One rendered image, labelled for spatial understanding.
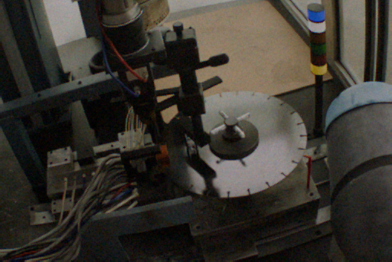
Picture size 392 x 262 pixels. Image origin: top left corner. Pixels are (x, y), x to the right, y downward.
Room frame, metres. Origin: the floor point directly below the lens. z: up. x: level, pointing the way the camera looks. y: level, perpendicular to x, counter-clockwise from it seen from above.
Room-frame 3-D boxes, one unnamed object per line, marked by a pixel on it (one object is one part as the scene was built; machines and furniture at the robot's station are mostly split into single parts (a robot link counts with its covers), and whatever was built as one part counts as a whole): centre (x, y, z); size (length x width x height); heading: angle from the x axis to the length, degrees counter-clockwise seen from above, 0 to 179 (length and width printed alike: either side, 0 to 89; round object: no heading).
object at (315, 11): (0.93, -0.33, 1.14); 0.05 x 0.04 x 0.03; 4
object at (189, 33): (0.74, 0.00, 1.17); 0.06 x 0.05 x 0.20; 85
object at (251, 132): (0.77, -0.07, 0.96); 0.11 x 0.11 x 0.03
